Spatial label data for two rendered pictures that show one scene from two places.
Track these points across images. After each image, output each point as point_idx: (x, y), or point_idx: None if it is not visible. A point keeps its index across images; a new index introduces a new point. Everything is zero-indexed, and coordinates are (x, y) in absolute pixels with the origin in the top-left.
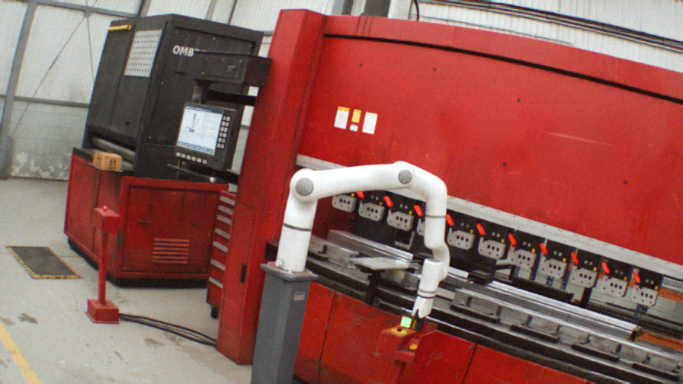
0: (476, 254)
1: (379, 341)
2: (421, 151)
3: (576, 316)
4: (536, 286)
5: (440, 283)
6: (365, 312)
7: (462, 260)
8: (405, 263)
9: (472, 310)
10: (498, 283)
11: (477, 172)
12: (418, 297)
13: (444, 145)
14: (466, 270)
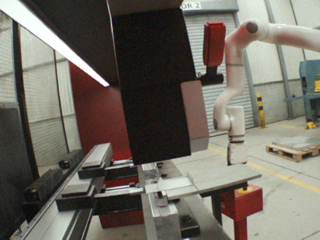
0: (17, 174)
1: (262, 198)
2: None
3: (107, 153)
4: (75, 157)
5: (91, 211)
6: None
7: (45, 179)
8: (150, 186)
9: (167, 171)
10: (76, 173)
11: None
12: (245, 141)
13: None
14: (53, 188)
